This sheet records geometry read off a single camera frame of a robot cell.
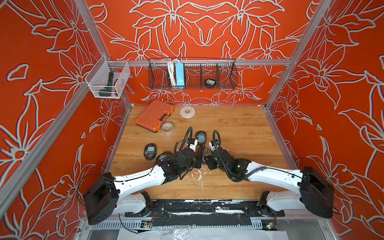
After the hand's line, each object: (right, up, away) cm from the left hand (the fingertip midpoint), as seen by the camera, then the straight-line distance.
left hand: (204, 154), depth 78 cm
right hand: (0, -3, +3) cm, 4 cm away
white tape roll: (-10, +25, +36) cm, 45 cm away
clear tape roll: (-24, +12, +27) cm, 38 cm away
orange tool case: (-33, +22, +30) cm, 50 cm away
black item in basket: (+5, +42, +17) cm, 46 cm away
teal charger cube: (-33, -1, +15) cm, 36 cm away
